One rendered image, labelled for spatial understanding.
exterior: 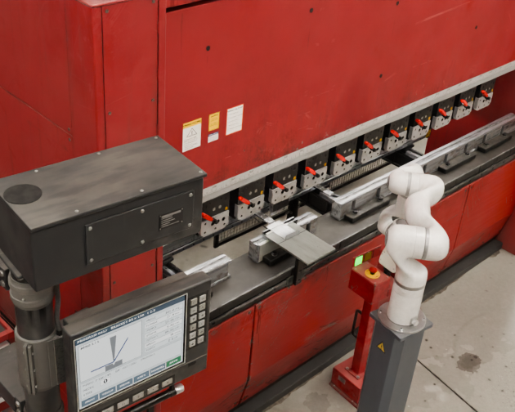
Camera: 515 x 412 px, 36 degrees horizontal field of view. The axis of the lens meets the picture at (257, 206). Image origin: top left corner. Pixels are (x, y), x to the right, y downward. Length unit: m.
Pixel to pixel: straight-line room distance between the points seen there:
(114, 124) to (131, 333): 0.61
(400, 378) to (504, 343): 1.61
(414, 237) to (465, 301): 2.16
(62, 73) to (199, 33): 0.56
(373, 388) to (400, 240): 0.74
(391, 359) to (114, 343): 1.35
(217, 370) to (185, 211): 1.56
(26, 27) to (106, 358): 1.02
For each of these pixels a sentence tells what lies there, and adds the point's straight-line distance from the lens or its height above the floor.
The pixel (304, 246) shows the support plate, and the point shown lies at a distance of 3.49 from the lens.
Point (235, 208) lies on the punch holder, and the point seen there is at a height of 1.23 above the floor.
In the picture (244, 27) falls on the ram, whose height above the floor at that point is 2.02.
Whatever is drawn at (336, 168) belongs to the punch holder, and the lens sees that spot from 3.66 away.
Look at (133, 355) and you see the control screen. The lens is 2.28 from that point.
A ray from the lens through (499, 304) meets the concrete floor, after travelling 5.10.
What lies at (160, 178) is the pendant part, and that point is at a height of 1.95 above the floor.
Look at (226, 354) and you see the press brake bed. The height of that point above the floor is 0.57.
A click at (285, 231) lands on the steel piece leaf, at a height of 1.00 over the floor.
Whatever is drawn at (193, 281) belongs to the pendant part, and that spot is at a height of 1.60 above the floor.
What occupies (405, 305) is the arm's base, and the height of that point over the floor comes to 1.11.
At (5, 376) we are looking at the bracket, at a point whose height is 1.21.
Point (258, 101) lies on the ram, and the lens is 3.07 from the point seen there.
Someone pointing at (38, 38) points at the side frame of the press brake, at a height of 2.11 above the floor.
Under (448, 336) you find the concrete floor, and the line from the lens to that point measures 4.75.
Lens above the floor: 3.01
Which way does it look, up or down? 33 degrees down
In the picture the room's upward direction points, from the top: 5 degrees clockwise
